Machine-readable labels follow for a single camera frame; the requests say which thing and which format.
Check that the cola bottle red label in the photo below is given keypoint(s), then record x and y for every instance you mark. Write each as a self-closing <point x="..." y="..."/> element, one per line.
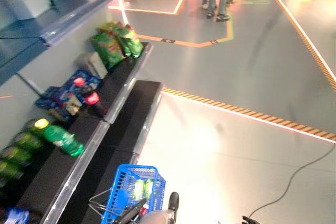
<point x="90" y="98"/>

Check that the grey shelf board clear rail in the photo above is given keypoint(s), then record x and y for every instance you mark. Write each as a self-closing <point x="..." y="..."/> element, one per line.
<point x="86" y="6"/>

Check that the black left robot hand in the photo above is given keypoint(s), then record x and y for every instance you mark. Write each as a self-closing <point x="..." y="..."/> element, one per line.
<point x="134" y="209"/>

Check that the grey robot body and legs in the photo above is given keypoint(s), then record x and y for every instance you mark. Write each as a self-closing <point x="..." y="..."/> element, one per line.
<point x="173" y="200"/>

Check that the cola bottle blue label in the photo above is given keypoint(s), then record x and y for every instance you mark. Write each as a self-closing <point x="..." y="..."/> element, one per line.
<point x="17" y="216"/>

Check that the grey metal shelf upright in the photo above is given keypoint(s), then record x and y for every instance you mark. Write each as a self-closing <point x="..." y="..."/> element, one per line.
<point x="30" y="84"/>

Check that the green soda bottle yellow cap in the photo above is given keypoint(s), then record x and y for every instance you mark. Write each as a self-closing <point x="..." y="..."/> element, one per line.
<point x="65" y="141"/>

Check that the blue plastic shopping basket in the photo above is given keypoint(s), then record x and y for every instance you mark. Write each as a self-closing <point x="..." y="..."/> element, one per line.
<point x="131" y="167"/>

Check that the grey white carton box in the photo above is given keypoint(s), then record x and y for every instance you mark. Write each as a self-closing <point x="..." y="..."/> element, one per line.
<point x="93" y="64"/>

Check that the dark grey metal shelf board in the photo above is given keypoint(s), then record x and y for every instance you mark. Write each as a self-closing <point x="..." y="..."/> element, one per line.
<point x="21" y="61"/>

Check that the black deep shelf board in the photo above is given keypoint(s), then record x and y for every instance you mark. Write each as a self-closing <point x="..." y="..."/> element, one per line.
<point x="139" y="108"/>
<point x="92" y="171"/>

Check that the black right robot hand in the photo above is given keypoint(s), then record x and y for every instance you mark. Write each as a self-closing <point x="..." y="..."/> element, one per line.
<point x="253" y="221"/>

